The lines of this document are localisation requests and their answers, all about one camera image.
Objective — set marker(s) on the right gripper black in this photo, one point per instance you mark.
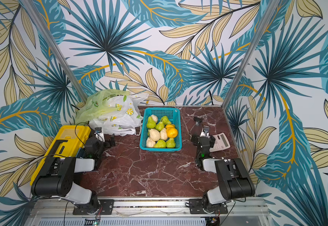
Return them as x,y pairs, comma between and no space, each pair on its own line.
201,138

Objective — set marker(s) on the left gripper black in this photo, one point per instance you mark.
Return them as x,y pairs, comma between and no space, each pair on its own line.
106,141

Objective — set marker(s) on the green avocado print plastic bag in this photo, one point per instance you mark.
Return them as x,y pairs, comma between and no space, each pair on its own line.
99,104

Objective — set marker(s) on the white pear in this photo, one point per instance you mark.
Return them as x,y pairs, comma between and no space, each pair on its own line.
150,143
154,134

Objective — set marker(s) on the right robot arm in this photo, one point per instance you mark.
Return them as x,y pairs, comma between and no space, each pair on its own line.
234,181

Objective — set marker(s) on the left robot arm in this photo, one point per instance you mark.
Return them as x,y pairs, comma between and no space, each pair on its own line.
55,179

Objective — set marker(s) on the white lemon print plastic bags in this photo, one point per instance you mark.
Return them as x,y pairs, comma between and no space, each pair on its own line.
125,119

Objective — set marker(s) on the white calculator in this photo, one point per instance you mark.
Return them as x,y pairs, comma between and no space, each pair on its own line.
221,143

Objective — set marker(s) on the yellow plastic toolbox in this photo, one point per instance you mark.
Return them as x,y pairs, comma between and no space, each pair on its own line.
68,141

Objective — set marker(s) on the teal plastic basket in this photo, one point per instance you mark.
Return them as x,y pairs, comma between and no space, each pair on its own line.
162,116

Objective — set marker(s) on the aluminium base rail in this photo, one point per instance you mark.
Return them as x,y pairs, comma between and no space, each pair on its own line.
152,211

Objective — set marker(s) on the right metal corner post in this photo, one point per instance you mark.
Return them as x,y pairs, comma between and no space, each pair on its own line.
250,50

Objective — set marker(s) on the metal corner post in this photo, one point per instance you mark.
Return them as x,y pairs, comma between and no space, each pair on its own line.
250,50
43,29

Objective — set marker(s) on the left metal corner post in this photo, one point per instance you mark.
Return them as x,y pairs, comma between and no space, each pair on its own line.
43,29

